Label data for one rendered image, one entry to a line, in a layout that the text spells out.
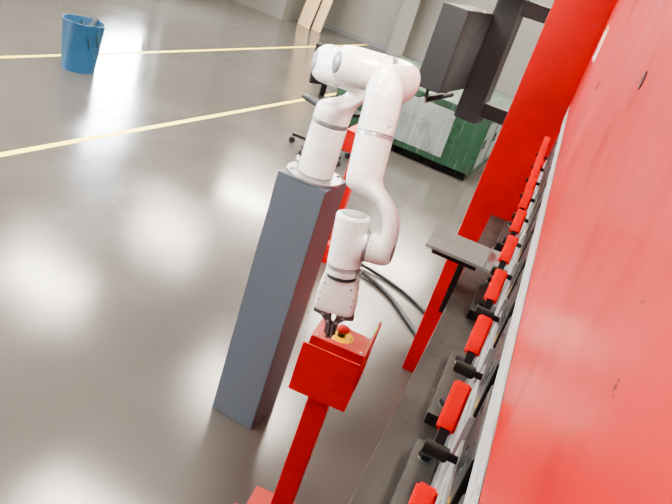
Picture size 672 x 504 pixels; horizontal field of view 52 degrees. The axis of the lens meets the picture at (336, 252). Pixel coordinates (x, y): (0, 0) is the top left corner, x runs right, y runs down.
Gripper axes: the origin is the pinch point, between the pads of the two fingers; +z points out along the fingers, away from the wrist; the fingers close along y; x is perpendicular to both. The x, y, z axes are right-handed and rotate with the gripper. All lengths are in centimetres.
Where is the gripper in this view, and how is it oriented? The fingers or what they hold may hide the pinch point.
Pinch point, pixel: (330, 329)
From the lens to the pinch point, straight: 177.1
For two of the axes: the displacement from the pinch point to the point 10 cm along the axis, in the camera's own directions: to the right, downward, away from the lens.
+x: -2.3, 3.1, -9.2
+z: -1.8, 9.2, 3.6
